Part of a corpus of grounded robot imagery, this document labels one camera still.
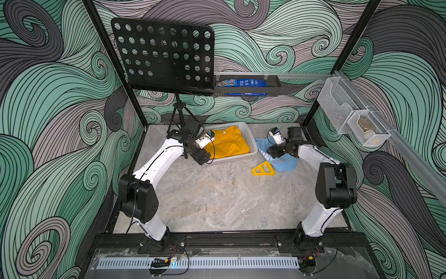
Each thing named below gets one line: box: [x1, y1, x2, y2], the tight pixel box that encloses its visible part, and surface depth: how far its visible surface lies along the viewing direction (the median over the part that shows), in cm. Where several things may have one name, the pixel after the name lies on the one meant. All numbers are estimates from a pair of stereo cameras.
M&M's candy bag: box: [215, 78, 238, 88], surface depth 94 cm
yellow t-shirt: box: [203, 125, 251, 159], surface depth 105 cm
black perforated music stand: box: [110, 17, 215, 132], surface depth 69 cm
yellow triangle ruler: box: [251, 160, 276, 176], surface depth 99 cm
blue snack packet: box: [235, 78, 268, 88], surface depth 94 cm
